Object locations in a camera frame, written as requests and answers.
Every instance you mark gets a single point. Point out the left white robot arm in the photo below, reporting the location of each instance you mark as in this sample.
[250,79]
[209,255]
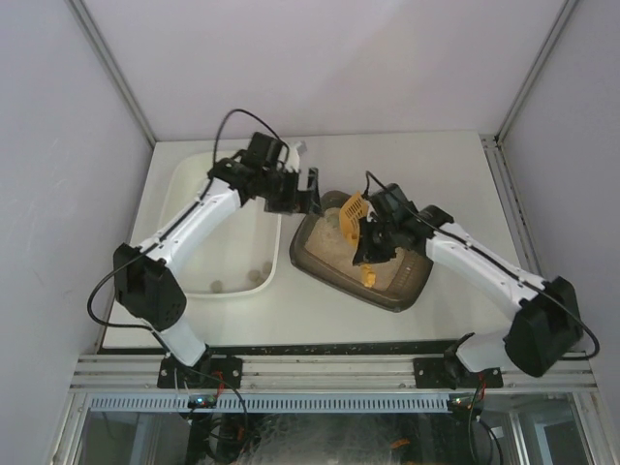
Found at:
[145,276]

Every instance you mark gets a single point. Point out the right aluminium side rail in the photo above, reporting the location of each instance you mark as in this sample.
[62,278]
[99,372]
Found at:
[513,206]

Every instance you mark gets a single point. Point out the right aluminium frame post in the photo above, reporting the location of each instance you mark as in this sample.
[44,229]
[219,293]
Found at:
[549,43]

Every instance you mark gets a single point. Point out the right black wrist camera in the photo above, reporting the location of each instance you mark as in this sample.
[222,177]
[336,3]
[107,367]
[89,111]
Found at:
[390,205]

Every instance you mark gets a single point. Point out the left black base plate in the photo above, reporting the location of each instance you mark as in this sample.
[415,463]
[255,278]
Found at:
[209,372]

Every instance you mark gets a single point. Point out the aluminium frame post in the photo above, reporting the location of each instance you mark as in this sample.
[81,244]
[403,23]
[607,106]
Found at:
[549,43]
[99,45]

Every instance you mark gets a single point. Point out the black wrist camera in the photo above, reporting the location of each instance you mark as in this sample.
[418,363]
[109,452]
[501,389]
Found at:
[390,205]
[263,151]

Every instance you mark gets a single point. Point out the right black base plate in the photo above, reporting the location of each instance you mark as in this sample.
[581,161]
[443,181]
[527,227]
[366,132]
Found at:
[432,372]

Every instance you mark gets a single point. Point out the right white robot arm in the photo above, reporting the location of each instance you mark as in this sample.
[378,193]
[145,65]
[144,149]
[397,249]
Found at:
[544,315]

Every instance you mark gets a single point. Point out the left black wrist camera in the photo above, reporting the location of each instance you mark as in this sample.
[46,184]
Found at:
[263,151]

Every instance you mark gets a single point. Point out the dark brown litter box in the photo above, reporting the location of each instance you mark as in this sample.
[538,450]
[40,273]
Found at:
[320,250]

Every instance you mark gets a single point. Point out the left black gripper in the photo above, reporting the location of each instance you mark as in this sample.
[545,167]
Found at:
[293,192]

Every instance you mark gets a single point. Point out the yellow litter scoop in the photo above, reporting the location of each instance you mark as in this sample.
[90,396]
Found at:
[351,212]

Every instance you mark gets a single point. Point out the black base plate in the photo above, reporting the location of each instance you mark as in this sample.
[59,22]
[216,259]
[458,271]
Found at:
[432,372]
[209,372]

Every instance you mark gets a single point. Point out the left aluminium frame post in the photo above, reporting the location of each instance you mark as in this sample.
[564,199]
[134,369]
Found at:
[99,45]

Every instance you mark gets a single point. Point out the white plastic tray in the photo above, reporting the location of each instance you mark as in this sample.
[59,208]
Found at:
[243,242]

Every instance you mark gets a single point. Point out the grey slotted cable duct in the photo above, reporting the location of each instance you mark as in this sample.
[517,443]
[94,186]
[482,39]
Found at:
[229,403]

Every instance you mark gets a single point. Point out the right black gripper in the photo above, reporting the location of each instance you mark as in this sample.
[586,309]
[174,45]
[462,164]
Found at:
[373,237]

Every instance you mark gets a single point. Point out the aluminium front rail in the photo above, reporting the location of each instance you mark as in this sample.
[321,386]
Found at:
[348,373]

